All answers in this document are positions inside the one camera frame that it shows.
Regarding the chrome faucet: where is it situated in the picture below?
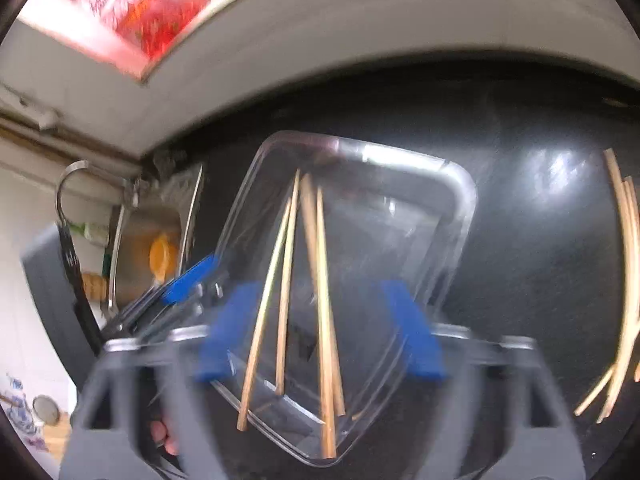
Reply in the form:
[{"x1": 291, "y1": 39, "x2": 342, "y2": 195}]
[{"x1": 54, "y1": 159, "x2": 141, "y2": 226}]

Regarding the orange sink strainer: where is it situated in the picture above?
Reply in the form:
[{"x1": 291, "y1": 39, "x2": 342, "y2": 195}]
[{"x1": 149, "y1": 233, "x2": 178, "y2": 284}]

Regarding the left hand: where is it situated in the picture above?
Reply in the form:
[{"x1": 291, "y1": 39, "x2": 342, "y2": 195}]
[{"x1": 150, "y1": 420, "x2": 179, "y2": 456}]

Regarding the clear plastic tray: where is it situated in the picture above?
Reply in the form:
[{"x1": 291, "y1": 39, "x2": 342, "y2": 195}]
[{"x1": 209, "y1": 132, "x2": 477, "y2": 468}]

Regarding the stainless steel sink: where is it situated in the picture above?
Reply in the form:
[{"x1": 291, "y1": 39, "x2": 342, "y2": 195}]
[{"x1": 104, "y1": 164, "x2": 204, "y2": 320}]

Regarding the wooden chopstick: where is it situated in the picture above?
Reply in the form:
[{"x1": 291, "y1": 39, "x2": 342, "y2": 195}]
[
  {"x1": 317, "y1": 188, "x2": 336, "y2": 460},
  {"x1": 236, "y1": 198, "x2": 292, "y2": 431},
  {"x1": 573, "y1": 177, "x2": 639, "y2": 424},
  {"x1": 276, "y1": 171, "x2": 299, "y2": 396},
  {"x1": 299, "y1": 173, "x2": 346, "y2": 418},
  {"x1": 598, "y1": 148, "x2": 639, "y2": 422}
]

